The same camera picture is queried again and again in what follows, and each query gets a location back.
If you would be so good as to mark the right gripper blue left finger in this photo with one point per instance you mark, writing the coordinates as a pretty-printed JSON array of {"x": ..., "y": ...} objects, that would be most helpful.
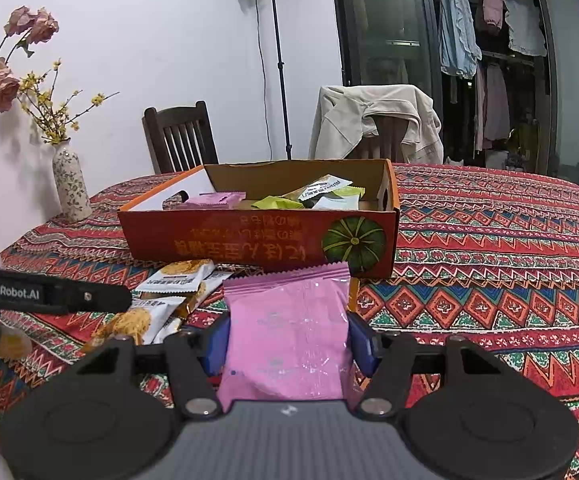
[{"x": 215, "y": 344}]

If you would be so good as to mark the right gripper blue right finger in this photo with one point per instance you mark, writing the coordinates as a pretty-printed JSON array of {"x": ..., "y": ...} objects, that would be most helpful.
[{"x": 363, "y": 343}]

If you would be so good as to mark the green white snack pack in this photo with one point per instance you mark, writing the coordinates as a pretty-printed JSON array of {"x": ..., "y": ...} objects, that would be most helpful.
[{"x": 347, "y": 198}]

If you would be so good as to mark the long green snack pack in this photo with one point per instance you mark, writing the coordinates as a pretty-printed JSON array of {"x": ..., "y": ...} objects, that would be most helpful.
[{"x": 277, "y": 203}]

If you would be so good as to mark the oat crisp packet white gold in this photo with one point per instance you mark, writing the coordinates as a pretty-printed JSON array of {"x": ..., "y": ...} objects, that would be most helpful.
[{"x": 324, "y": 185}]

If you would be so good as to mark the floral ceramic vase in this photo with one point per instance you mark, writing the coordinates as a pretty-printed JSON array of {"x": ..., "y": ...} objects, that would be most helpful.
[{"x": 70, "y": 185}]

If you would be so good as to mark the orange cardboard pumpkin box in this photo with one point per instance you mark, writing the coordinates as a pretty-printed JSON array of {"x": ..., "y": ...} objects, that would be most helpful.
[{"x": 274, "y": 240}]

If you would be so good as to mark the patterned red tablecloth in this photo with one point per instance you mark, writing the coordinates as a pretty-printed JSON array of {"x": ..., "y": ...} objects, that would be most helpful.
[{"x": 489, "y": 254}]

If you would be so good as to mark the yellow blossom branches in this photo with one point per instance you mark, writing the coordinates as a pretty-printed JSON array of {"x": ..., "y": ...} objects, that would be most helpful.
[{"x": 52, "y": 119}]

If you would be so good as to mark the pink artificial roses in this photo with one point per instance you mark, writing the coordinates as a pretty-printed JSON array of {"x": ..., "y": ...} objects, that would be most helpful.
[{"x": 23, "y": 29}]

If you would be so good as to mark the chair under beige jacket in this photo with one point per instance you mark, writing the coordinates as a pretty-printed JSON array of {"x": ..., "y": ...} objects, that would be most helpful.
[{"x": 386, "y": 144}]

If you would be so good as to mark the dark wooden chair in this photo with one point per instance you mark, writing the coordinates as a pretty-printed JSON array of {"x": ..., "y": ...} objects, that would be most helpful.
[{"x": 179, "y": 138}]

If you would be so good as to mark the beige jacket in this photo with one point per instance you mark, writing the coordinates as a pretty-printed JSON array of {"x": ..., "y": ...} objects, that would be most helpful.
[{"x": 345, "y": 114}]

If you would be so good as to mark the light blue hanging shirt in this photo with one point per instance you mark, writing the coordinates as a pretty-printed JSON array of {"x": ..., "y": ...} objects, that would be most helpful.
[{"x": 458, "y": 51}]

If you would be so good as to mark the white hanging top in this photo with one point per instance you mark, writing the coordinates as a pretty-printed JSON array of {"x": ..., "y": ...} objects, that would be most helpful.
[{"x": 522, "y": 18}]

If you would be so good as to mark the pink hanging garment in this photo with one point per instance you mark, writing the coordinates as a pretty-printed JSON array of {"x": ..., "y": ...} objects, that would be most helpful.
[{"x": 492, "y": 15}]

